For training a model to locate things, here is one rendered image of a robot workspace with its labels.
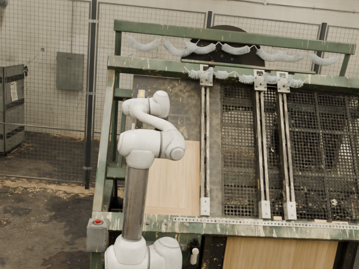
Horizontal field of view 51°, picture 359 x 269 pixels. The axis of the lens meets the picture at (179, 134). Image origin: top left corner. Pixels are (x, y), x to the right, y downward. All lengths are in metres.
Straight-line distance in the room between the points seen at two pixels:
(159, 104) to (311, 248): 1.74
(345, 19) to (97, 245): 6.63
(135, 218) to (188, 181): 0.95
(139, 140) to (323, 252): 2.05
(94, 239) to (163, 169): 0.70
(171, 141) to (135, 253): 0.58
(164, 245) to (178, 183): 0.85
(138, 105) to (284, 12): 5.73
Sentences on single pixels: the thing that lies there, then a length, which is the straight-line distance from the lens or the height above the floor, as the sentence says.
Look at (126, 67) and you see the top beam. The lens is 2.99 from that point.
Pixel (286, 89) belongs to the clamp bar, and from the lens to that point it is 3.16.
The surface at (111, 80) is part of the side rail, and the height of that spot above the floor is 1.73.
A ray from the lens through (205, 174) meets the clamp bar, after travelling 2.77.
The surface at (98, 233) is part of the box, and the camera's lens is 2.44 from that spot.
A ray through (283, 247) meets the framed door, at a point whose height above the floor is 0.59.
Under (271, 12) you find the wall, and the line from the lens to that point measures 7.64.
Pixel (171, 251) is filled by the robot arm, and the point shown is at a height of 1.05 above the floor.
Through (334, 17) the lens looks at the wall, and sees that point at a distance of 7.98.
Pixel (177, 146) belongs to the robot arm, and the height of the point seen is 1.60.
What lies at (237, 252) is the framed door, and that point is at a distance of 3.11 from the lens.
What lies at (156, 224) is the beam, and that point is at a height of 0.85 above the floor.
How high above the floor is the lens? 2.08
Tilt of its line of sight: 14 degrees down
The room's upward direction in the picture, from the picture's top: 6 degrees clockwise
